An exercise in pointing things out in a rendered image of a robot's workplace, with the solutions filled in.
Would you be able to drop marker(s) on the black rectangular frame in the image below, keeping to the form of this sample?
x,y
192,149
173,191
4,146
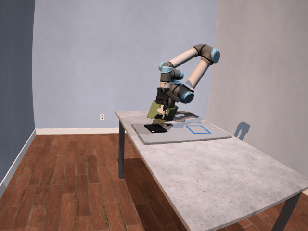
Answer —
x,y
155,128

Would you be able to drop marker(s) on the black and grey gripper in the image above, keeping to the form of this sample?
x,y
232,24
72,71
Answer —
x,y
162,98

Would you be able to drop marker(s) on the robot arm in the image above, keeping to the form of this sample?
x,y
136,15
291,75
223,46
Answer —
x,y
184,92

